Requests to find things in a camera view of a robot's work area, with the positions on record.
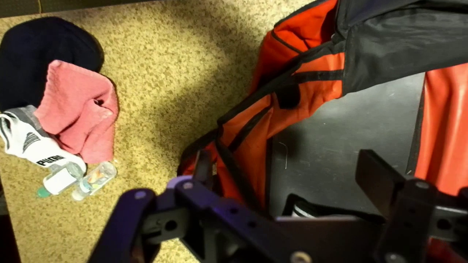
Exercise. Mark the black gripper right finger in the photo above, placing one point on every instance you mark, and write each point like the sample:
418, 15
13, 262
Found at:
389, 195

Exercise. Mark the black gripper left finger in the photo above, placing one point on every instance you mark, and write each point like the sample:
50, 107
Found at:
146, 220

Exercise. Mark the red black bag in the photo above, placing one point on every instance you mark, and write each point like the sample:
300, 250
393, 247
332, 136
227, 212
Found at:
301, 78

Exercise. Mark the small bottle with white label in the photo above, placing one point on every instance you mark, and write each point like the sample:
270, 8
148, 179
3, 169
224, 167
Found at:
60, 179

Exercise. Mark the pink cloth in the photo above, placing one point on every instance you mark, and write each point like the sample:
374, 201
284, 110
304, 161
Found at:
77, 107

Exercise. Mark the black cap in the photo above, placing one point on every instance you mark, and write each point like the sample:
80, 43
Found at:
38, 44

